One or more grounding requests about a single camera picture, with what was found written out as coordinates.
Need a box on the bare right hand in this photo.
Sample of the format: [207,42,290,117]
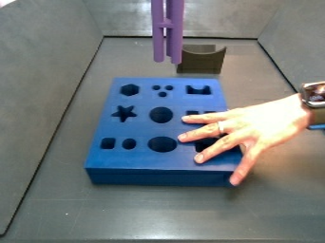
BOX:
[178,94,313,185]

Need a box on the purple three prong object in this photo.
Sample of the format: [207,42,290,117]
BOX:
[151,0,185,65]

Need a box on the black smart watch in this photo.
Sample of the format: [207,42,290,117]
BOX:
[298,81,325,126]

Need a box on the dark grey curved block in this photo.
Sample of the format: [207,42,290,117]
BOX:
[177,45,226,74]

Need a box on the blue foam shape board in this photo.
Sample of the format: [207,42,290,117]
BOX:
[84,77,241,187]

